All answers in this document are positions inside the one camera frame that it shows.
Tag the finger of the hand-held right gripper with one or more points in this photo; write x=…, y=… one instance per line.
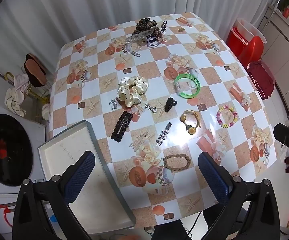
x=288, y=136

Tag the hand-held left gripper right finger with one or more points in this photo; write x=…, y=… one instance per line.
x=213, y=177

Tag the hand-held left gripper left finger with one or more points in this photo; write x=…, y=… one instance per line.
x=82, y=177

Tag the grey rectangular tray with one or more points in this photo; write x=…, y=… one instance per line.
x=59, y=155

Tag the black beaded snap clip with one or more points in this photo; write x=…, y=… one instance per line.
x=121, y=126

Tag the silver star hair clip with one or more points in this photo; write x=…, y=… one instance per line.
x=164, y=135

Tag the green translucent bangle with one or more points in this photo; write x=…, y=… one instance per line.
x=195, y=90

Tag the silver charm pendant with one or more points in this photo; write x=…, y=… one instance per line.
x=150, y=107

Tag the small clear hair clip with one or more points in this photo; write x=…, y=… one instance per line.
x=177, y=86

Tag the cream polka dot scrunchie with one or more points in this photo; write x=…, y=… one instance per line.
x=132, y=88

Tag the dark red cloth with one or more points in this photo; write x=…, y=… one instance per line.
x=262, y=78

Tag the white cabinet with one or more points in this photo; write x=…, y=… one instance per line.
x=284, y=62

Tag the thin beige hair pins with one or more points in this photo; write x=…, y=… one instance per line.
x=140, y=140

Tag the white washing machine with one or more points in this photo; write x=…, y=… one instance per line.
x=9, y=150

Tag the silver earring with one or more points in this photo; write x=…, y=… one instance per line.
x=112, y=103

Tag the red plastic lid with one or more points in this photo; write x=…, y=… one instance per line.
x=253, y=50

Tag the small black hair claw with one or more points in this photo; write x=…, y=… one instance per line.
x=169, y=104

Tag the red plastic bucket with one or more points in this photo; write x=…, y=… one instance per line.
x=235, y=41

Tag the white plastic basin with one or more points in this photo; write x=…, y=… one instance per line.
x=249, y=28

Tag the beige cloth bag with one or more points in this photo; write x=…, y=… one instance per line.
x=14, y=95

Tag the brown slipper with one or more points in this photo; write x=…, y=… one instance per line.
x=30, y=56
x=35, y=73

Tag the checkered printed tablecloth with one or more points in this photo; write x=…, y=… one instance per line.
x=157, y=62

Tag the silver lobster clasp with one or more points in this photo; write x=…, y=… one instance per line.
x=135, y=54

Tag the small beige hair accessory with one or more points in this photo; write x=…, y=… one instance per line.
x=165, y=38

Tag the clear large hair claw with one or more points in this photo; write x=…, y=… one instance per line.
x=137, y=39

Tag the small gold ornament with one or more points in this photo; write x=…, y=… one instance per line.
x=180, y=29

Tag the leopard print hair claw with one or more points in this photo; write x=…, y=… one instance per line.
x=144, y=24

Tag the white curtain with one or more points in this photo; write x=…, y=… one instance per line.
x=84, y=10

